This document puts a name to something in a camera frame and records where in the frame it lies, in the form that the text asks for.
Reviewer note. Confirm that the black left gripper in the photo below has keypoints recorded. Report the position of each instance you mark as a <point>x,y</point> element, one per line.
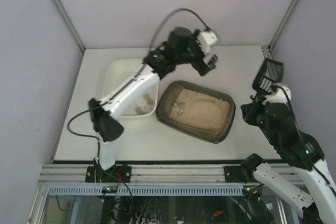
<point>203,66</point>

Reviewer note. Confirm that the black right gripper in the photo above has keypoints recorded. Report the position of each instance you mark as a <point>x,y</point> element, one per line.
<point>261,97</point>

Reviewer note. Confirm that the black slotted litter scoop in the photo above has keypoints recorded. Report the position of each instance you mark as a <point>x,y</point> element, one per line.
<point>270,72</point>

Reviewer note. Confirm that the dark translucent litter box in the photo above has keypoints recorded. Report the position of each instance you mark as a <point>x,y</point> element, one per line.
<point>208,115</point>

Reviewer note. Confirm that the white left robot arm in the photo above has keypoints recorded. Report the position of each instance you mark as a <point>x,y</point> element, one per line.
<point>182,47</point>

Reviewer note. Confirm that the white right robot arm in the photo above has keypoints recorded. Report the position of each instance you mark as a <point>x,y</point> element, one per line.
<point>272,113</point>

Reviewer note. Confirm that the grey-green clump in bin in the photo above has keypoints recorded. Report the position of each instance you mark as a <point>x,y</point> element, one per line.
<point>150,102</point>

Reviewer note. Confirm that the white plastic bin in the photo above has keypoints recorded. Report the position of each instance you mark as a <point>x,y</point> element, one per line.
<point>118,72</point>

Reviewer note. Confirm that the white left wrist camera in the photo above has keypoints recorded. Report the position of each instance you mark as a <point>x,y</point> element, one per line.
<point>206,40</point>

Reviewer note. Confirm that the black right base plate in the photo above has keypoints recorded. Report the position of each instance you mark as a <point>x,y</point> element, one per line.
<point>238,174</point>

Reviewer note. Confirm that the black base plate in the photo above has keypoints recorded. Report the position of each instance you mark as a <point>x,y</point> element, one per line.
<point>115,174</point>
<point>238,174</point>

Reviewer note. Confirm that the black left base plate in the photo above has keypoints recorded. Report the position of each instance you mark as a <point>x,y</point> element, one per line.
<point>115,174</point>

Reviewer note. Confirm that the aluminium mounting rail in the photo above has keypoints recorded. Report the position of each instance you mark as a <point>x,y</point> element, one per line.
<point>141,174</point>

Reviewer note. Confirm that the blue-grey slotted cable duct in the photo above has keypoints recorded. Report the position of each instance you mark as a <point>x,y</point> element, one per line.
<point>154,190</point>

